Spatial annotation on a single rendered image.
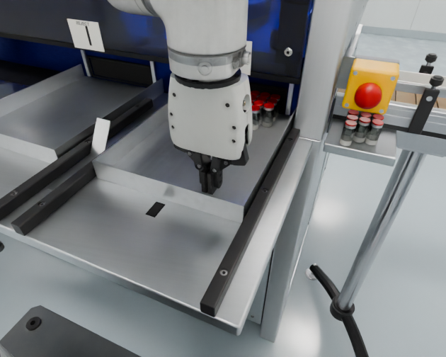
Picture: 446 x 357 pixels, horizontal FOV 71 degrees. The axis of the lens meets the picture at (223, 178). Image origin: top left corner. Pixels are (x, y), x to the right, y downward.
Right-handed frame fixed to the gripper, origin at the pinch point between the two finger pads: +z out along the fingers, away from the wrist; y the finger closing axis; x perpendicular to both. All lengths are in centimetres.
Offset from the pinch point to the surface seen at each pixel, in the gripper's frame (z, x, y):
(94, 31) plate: -10.5, -23.4, 38.3
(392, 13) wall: 65, -484, -38
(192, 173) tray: 4.5, -4.9, 5.8
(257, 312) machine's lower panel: 76, -24, -5
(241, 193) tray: 4.4, -3.3, -3.5
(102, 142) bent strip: 2.1, -3.7, 23.4
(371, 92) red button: -8.1, -20.1, -18.2
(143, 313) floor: 93, -14, 39
